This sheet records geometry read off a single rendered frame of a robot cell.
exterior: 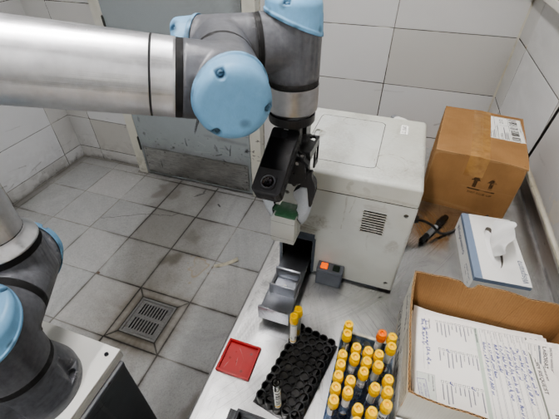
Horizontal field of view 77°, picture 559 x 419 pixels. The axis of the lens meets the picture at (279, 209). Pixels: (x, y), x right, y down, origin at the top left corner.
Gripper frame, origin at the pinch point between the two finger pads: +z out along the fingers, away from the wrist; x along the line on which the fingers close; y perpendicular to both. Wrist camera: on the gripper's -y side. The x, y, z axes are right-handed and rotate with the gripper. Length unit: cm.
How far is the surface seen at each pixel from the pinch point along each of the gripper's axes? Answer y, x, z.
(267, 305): -5.9, 1.8, 20.7
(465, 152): 48, -34, 7
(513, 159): 50, -46, 7
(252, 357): -15.8, 1.2, 24.5
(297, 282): 1.4, -2.5, 19.7
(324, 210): 9.3, -5.4, 4.3
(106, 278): 37, 117, 112
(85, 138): 136, 216, 96
